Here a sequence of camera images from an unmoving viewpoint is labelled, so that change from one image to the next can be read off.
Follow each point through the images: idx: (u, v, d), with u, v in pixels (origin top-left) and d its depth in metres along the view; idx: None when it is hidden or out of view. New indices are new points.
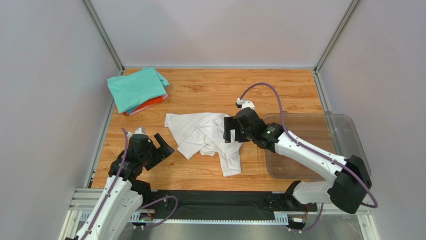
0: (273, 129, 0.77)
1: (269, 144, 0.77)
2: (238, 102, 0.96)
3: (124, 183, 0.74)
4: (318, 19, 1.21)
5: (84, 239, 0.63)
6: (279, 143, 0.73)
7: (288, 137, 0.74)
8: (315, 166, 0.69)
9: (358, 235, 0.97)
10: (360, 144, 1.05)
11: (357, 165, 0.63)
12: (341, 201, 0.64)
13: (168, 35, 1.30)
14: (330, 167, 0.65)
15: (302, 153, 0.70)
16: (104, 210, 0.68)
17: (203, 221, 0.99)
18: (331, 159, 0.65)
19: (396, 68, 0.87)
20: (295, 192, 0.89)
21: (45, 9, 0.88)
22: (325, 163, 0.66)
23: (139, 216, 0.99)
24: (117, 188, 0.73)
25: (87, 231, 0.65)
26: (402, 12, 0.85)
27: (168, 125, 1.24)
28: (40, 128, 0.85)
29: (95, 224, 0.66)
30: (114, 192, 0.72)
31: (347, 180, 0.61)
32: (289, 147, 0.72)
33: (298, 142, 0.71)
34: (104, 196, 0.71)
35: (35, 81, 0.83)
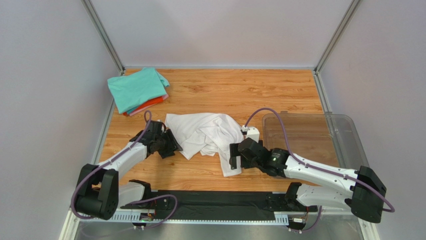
0: (278, 154, 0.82)
1: (278, 171, 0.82)
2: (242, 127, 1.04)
3: (142, 146, 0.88)
4: (318, 19, 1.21)
5: (104, 166, 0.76)
6: (289, 169, 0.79)
7: (294, 160, 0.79)
8: (328, 184, 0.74)
9: (358, 235, 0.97)
10: (360, 144, 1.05)
11: (368, 176, 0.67)
12: (364, 214, 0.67)
13: (168, 35, 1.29)
14: (343, 183, 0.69)
15: (313, 173, 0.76)
16: (123, 157, 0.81)
17: (203, 221, 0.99)
18: (343, 175, 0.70)
19: (396, 68, 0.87)
20: (299, 197, 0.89)
21: (44, 8, 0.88)
22: (338, 180, 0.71)
23: (139, 216, 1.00)
24: (136, 147, 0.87)
25: (108, 162, 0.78)
26: (402, 12, 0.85)
27: (168, 125, 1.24)
28: (40, 127, 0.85)
29: (116, 162, 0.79)
30: (133, 149, 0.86)
31: (364, 193, 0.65)
32: (299, 170, 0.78)
33: (306, 164, 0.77)
34: (125, 149, 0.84)
35: (34, 80, 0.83)
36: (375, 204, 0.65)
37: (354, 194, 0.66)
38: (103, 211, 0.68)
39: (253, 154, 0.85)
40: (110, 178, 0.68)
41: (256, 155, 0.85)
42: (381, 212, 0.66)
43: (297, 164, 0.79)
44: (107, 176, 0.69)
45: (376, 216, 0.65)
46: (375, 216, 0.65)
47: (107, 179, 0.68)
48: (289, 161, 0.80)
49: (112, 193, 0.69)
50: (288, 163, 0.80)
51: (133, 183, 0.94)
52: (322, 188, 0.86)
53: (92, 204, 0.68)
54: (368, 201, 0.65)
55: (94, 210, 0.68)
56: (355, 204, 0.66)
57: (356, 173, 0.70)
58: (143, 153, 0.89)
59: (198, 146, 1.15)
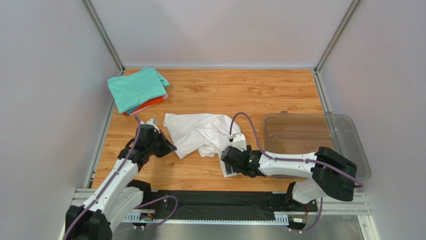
0: (253, 156, 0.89)
1: (257, 172, 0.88)
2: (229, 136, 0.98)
3: (132, 165, 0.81)
4: (319, 19, 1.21)
5: (90, 206, 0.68)
6: (262, 166, 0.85)
7: (265, 157, 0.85)
8: (296, 172, 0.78)
9: (358, 235, 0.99)
10: (360, 144, 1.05)
11: (328, 155, 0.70)
12: (336, 194, 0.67)
13: (168, 35, 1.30)
14: (305, 167, 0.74)
15: (281, 166, 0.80)
16: (111, 185, 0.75)
17: (203, 221, 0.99)
18: (304, 159, 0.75)
19: (396, 68, 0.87)
20: (294, 195, 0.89)
21: (45, 8, 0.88)
22: (301, 166, 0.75)
23: (139, 216, 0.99)
24: (126, 168, 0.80)
25: (94, 200, 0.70)
26: (402, 11, 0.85)
27: (167, 124, 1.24)
28: (40, 127, 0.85)
29: (102, 197, 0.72)
30: (122, 171, 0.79)
31: (326, 173, 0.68)
32: (269, 166, 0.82)
33: (274, 158, 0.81)
34: (113, 174, 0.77)
35: (34, 80, 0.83)
36: (341, 182, 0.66)
37: (317, 175, 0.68)
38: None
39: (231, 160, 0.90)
40: (98, 222, 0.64)
41: (236, 162, 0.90)
42: (352, 189, 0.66)
43: (268, 160, 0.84)
44: (95, 219, 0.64)
45: (346, 193, 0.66)
46: (346, 194, 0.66)
47: (95, 224, 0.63)
48: (261, 159, 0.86)
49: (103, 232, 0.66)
50: (261, 162, 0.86)
51: (131, 188, 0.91)
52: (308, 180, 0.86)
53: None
54: (332, 180, 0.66)
55: None
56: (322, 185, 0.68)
57: (316, 155, 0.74)
58: (135, 170, 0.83)
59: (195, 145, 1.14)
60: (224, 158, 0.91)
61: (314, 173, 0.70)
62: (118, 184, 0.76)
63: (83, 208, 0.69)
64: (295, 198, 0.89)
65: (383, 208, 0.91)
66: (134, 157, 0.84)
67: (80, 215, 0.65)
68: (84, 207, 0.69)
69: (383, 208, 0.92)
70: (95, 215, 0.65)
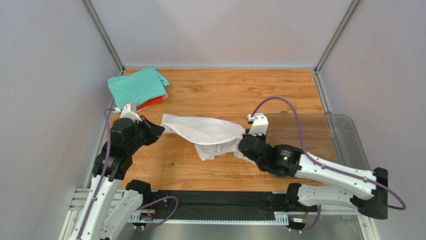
0: (288, 152, 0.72)
1: (288, 172, 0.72)
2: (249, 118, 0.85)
3: (110, 184, 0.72)
4: (318, 19, 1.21)
5: None
6: (302, 170, 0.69)
7: (308, 159, 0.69)
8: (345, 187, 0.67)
9: (358, 235, 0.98)
10: (360, 144, 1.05)
11: (385, 177, 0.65)
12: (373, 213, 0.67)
13: (167, 35, 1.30)
14: (365, 187, 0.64)
15: (328, 175, 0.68)
16: (92, 216, 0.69)
17: (203, 221, 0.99)
18: (363, 177, 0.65)
19: (396, 68, 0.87)
20: (301, 198, 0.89)
21: (45, 8, 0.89)
22: (358, 183, 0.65)
23: (139, 216, 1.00)
24: (104, 190, 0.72)
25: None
26: (402, 11, 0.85)
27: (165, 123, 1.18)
28: (41, 127, 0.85)
29: (85, 231, 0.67)
30: (100, 194, 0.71)
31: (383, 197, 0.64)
32: (315, 172, 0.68)
33: (323, 166, 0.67)
34: (91, 200, 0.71)
35: (34, 79, 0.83)
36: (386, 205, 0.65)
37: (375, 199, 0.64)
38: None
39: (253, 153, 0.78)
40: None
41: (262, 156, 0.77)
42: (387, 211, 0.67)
43: (313, 165, 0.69)
44: None
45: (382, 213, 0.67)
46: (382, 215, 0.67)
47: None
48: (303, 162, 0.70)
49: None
50: (302, 164, 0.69)
51: (130, 191, 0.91)
52: (324, 187, 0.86)
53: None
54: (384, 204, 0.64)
55: None
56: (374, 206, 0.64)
57: (375, 176, 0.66)
58: (116, 185, 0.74)
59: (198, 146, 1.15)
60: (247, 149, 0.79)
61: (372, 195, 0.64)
62: (99, 211, 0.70)
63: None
64: (300, 201, 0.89)
65: None
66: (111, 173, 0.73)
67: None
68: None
69: None
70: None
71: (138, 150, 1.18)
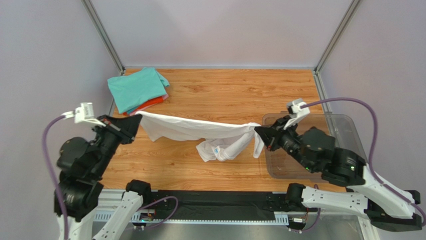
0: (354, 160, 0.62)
1: (349, 181, 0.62)
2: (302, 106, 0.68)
3: (79, 224, 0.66)
4: (319, 19, 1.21)
5: None
6: (367, 185, 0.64)
7: (371, 174, 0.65)
8: (390, 205, 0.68)
9: (358, 235, 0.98)
10: (360, 144, 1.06)
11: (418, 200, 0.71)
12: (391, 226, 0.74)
13: (168, 35, 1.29)
14: (408, 210, 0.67)
15: (386, 194, 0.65)
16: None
17: (203, 221, 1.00)
18: (410, 200, 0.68)
19: (396, 68, 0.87)
20: (305, 201, 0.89)
21: (45, 8, 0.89)
22: (404, 205, 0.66)
23: (139, 216, 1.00)
24: (74, 231, 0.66)
25: None
26: (402, 11, 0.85)
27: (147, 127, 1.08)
28: (41, 127, 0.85)
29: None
30: (71, 234, 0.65)
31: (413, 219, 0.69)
32: (376, 189, 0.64)
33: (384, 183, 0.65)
34: None
35: (35, 80, 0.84)
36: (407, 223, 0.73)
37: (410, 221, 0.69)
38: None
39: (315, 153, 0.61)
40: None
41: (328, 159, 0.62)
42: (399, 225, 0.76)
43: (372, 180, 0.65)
44: None
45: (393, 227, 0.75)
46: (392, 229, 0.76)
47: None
48: (366, 175, 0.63)
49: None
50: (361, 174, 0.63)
51: (128, 193, 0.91)
52: (331, 193, 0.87)
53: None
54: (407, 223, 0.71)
55: None
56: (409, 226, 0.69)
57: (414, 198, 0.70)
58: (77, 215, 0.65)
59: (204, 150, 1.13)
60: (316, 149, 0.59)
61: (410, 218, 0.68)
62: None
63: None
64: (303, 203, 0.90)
65: None
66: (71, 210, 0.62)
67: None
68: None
69: None
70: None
71: (138, 150, 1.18)
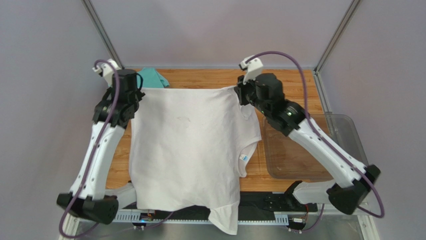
0: (292, 109, 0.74)
1: (286, 127, 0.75)
2: (242, 64, 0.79)
3: (112, 133, 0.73)
4: (319, 19, 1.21)
5: (79, 192, 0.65)
6: (300, 131, 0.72)
7: (310, 126, 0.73)
8: (331, 167, 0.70)
9: (358, 235, 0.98)
10: (360, 143, 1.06)
11: (373, 176, 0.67)
12: (339, 202, 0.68)
13: (168, 35, 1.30)
14: (348, 172, 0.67)
15: (322, 147, 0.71)
16: (96, 159, 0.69)
17: (204, 221, 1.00)
18: (353, 165, 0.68)
19: (396, 68, 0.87)
20: (295, 192, 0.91)
21: (46, 9, 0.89)
22: (344, 167, 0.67)
23: (139, 216, 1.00)
24: (106, 136, 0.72)
25: (81, 186, 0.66)
26: (401, 11, 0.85)
27: (132, 160, 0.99)
28: (41, 127, 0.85)
29: (89, 179, 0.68)
30: (102, 141, 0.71)
31: (360, 186, 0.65)
32: (309, 138, 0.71)
33: (320, 136, 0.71)
34: (93, 147, 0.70)
35: (35, 80, 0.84)
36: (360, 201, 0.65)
37: (353, 187, 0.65)
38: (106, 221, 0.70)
39: (272, 95, 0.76)
40: (93, 210, 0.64)
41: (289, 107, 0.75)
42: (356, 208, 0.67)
43: (311, 133, 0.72)
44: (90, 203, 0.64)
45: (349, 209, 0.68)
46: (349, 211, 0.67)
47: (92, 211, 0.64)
48: (303, 123, 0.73)
49: (103, 213, 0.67)
50: (302, 125, 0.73)
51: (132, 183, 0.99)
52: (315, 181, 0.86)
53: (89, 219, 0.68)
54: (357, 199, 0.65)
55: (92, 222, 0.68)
56: (350, 193, 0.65)
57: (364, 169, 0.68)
58: (121, 130, 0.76)
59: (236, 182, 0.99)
60: (263, 88, 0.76)
61: (353, 183, 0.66)
62: (104, 153, 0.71)
63: (72, 194, 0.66)
64: (293, 194, 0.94)
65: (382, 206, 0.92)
66: (114, 120, 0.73)
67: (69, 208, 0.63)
68: (73, 194, 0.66)
69: None
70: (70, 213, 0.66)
71: None
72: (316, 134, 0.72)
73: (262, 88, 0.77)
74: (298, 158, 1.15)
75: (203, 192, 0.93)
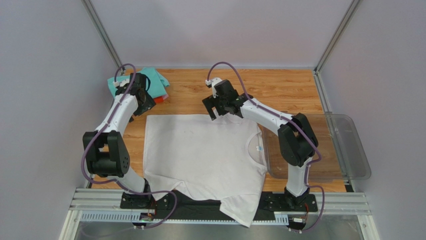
0: (242, 97, 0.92)
1: (237, 111, 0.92)
2: (207, 83, 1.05)
3: (132, 97, 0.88)
4: (319, 19, 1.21)
5: (104, 129, 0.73)
6: (243, 107, 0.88)
7: (251, 102, 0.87)
8: (269, 124, 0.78)
9: (358, 235, 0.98)
10: (360, 143, 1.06)
11: (301, 120, 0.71)
12: (287, 155, 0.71)
13: (168, 35, 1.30)
14: (277, 121, 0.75)
15: (258, 112, 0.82)
16: (118, 112, 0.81)
17: (203, 221, 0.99)
18: (281, 115, 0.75)
19: (396, 68, 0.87)
20: (288, 185, 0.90)
21: (46, 9, 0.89)
22: (274, 119, 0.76)
23: (139, 216, 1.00)
24: (126, 100, 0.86)
25: (106, 125, 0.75)
26: (402, 11, 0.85)
27: (149, 171, 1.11)
28: (41, 127, 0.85)
29: (113, 122, 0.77)
30: (124, 102, 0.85)
31: (288, 129, 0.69)
32: (250, 109, 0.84)
33: (257, 104, 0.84)
34: (116, 104, 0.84)
35: (35, 80, 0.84)
36: (300, 146, 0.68)
37: (280, 129, 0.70)
38: (121, 168, 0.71)
39: (224, 91, 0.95)
40: (116, 138, 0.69)
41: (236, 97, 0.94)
42: (302, 156, 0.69)
43: (252, 105, 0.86)
44: (112, 136, 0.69)
45: (296, 157, 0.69)
46: (296, 158, 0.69)
47: (114, 139, 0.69)
48: (246, 103, 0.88)
49: (121, 151, 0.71)
50: (245, 104, 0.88)
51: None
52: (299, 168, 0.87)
53: (106, 165, 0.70)
54: (293, 142, 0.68)
55: (111, 167, 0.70)
56: (282, 139, 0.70)
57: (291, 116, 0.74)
58: (135, 104, 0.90)
59: (261, 182, 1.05)
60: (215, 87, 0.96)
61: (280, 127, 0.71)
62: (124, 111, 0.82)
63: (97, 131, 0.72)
64: (288, 190, 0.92)
65: (382, 207, 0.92)
66: (133, 91, 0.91)
67: (95, 136, 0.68)
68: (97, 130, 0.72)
69: (383, 208, 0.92)
70: (91, 152, 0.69)
71: (138, 150, 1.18)
72: (255, 104, 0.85)
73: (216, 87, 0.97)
74: None
75: (219, 189, 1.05)
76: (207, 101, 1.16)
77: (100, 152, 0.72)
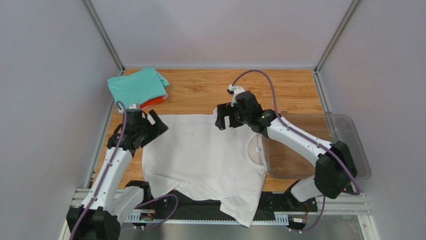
0: (268, 114, 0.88)
1: (262, 129, 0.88)
2: (229, 88, 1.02)
3: (124, 153, 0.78)
4: (319, 19, 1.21)
5: (90, 205, 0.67)
6: (272, 127, 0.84)
7: (280, 122, 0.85)
8: (303, 150, 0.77)
9: (358, 235, 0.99)
10: (360, 143, 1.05)
11: (341, 150, 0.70)
12: (324, 186, 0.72)
13: (168, 35, 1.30)
14: (314, 149, 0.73)
15: (291, 136, 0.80)
16: (107, 177, 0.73)
17: (203, 221, 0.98)
18: (319, 143, 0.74)
19: (396, 68, 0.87)
20: (293, 188, 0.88)
21: (46, 9, 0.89)
22: (310, 146, 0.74)
23: (139, 216, 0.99)
24: (118, 157, 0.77)
25: (93, 198, 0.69)
26: (402, 11, 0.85)
27: (147, 171, 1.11)
28: (42, 127, 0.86)
29: (101, 192, 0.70)
30: (115, 161, 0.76)
31: (328, 162, 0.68)
32: (279, 130, 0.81)
33: (288, 127, 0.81)
34: (106, 166, 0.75)
35: (35, 79, 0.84)
36: (339, 180, 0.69)
37: (320, 161, 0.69)
38: None
39: (248, 106, 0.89)
40: (102, 219, 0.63)
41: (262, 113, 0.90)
42: (340, 190, 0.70)
43: (281, 126, 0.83)
44: (97, 216, 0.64)
45: (335, 190, 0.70)
46: (334, 191, 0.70)
47: (100, 220, 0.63)
48: (274, 122, 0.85)
49: (109, 227, 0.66)
50: (273, 123, 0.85)
51: (131, 187, 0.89)
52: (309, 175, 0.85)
53: None
54: (332, 177, 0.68)
55: None
56: (322, 172, 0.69)
57: (330, 144, 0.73)
58: (128, 156, 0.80)
59: (262, 182, 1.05)
60: (239, 100, 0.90)
61: (319, 158, 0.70)
62: (114, 175, 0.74)
63: (83, 207, 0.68)
64: (291, 193, 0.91)
65: (382, 207, 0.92)
66: (125, 144, 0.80)
67: (80, 216, 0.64)
68: (83, 207, 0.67)
69: (382, 208, 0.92)
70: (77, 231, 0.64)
71: (138, 151, 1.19)
72: (284, 126, 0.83)
73: (240, 101, 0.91)
74: (298, 158, 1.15)
75: (218, 190, 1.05)
76: (222, 108, 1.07)
77: (88, 225, 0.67)
